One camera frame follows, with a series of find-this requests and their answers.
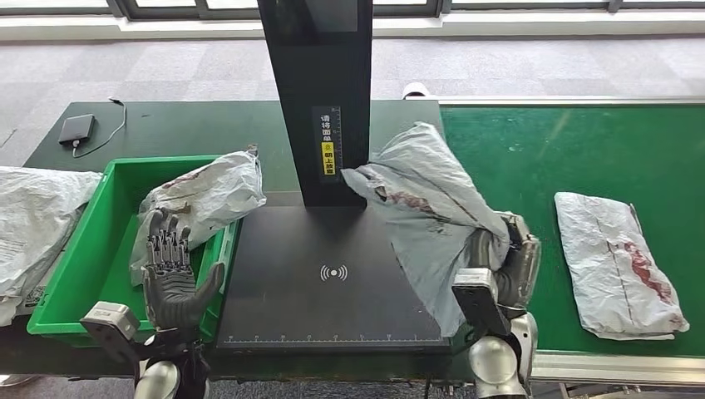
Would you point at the black inbound scanner machine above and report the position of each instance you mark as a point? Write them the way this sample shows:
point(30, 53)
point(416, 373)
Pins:
point(322, 82)

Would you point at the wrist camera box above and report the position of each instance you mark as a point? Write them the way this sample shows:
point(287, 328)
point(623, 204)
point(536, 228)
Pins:
point(479, 297)
point(110, 325)

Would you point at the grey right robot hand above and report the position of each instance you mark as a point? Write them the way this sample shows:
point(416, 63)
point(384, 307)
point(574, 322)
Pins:
point(520, 270)

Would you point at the black yellow instruction label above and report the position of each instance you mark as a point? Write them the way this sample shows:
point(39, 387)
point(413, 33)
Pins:
point(328, 148)

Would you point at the white crumpled bag pile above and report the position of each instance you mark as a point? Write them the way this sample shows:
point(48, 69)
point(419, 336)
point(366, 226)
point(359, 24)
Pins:
point(38, 220)

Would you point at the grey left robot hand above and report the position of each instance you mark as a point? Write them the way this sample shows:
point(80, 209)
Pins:
point(173, 292)

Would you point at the green plastic crate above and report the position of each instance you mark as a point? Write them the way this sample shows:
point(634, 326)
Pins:
point(99, 248)

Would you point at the black power bank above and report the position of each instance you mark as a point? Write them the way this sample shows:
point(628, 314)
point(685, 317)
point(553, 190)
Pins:
point(77, 129)

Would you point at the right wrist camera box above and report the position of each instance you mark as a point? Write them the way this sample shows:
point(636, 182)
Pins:
point(479, 297)

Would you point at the grey poly mailer parcel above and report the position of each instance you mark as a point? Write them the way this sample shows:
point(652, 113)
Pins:
point(617, 270)
point(220, 193)
point(424, 182)

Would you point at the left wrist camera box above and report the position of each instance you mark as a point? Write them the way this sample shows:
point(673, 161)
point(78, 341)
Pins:
point(110, 325)

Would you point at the dark window frame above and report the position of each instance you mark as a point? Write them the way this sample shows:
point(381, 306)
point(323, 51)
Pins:
point(121, 8)

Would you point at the green conveyor belt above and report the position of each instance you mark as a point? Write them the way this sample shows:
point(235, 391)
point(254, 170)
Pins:
point(523, 154)

